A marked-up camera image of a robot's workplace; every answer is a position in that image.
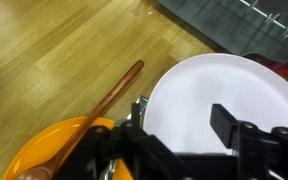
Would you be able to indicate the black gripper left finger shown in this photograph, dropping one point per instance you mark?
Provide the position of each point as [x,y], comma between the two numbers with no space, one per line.
[117,153]

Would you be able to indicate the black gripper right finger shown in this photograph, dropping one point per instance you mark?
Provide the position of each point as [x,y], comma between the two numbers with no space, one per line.
[267,153]

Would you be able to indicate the brown wooden spoon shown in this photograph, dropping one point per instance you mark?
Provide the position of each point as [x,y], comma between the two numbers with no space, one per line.
[110,96]

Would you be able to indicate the silver ladle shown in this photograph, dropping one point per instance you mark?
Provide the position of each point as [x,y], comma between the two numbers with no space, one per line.
[143,101]

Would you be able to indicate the orange plate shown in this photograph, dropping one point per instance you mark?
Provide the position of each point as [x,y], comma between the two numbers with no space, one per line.
[44,146]

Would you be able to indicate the pink plate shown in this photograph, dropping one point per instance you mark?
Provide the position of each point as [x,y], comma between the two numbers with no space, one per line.
[200,86]

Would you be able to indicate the red clamp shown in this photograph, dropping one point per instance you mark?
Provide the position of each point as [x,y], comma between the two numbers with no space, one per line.
[287,68]

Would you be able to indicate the metal dish rack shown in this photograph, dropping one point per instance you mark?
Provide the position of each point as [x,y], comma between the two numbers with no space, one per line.
[237,30]

